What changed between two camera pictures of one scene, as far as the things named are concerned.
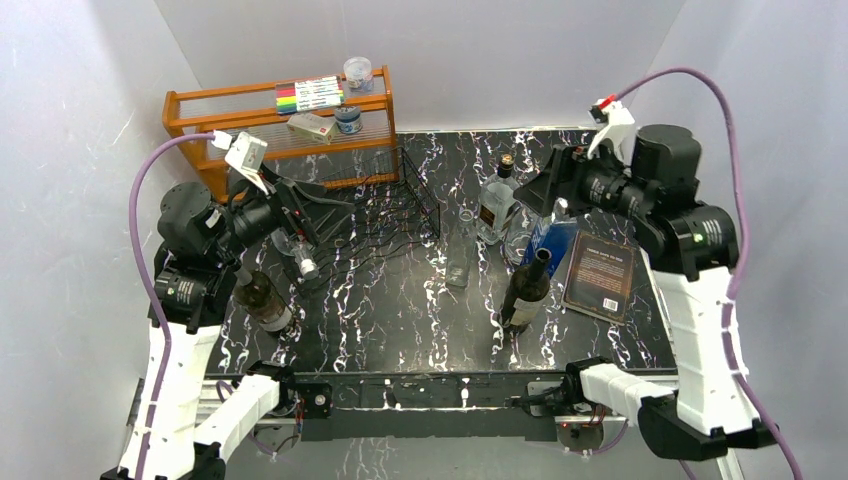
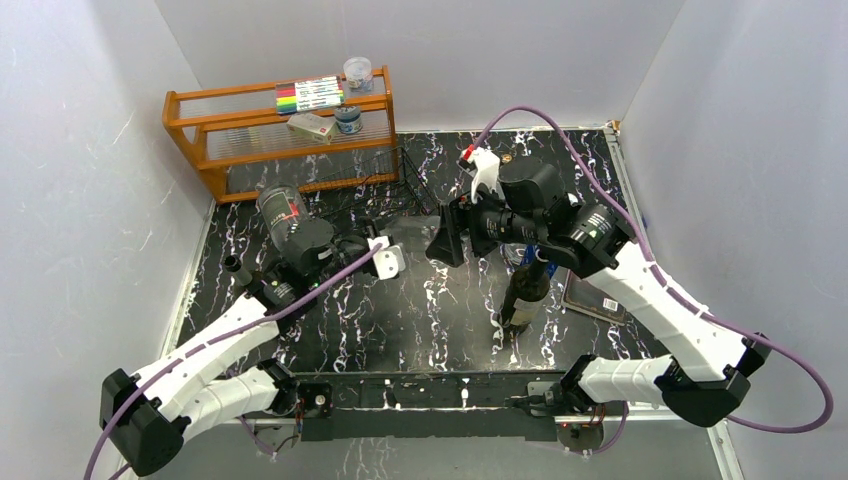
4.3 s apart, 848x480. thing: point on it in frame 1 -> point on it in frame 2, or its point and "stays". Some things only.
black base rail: x=422 y=407 stays
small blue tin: x=348 y=119 stays
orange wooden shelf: x=332 y=130 stays
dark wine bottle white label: x=528 y=289 stays
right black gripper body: x=598 y=185 -> x=492 y=223
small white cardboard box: x=312 y=126 stays
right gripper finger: x=553 y=185 -> x=446 y=244
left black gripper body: x=260 y=215 -> x=348 y=251
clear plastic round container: x=359 y=74 stays
